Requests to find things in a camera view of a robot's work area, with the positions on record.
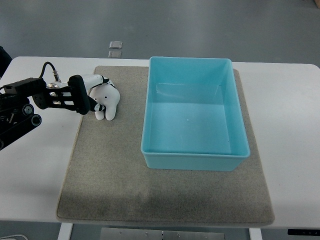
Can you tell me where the blue plastic box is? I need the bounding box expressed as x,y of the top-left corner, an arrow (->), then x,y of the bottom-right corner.
141,56 -> 251,171

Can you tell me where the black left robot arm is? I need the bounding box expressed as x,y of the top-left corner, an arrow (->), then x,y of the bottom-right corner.
0,69 -> 120,149

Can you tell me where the lower floor socket plate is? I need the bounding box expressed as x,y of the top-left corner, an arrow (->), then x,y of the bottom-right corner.
108,50 -> 122,59

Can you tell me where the black table control panel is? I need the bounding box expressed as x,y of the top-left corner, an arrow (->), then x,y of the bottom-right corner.
287,228 -> 320,237

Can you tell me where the white table leg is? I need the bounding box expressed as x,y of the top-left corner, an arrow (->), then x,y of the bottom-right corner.
248,228 -> 263,240
57,223 -> 73,240

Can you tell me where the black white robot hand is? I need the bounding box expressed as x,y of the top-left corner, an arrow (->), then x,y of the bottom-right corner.
67,75 -> 115,115

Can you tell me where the white left table leg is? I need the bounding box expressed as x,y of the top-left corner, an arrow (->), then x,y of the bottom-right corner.
57,223 -> 73,240

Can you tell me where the white right table leg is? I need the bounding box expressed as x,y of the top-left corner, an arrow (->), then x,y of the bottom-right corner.
248,228 -> 263,240

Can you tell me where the metal table crossbar plate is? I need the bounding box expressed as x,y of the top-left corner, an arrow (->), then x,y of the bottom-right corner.
99,227 -> 226,240

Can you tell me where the upper floor socket plate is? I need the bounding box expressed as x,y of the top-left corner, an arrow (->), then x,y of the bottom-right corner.
109,40 -> 123,49

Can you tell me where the white cable on floor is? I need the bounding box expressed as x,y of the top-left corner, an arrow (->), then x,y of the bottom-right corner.
0,233 -> 26,240

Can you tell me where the white tooth plush toy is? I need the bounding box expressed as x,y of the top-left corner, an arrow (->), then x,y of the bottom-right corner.
89,84 -> 120,121

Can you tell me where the floor socket plate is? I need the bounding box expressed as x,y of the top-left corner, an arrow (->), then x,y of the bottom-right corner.
109,40 -> 123,49
108,50 -> 122,59

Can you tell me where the grey felt mat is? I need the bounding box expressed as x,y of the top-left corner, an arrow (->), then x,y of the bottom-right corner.
56,66 -> 275,227

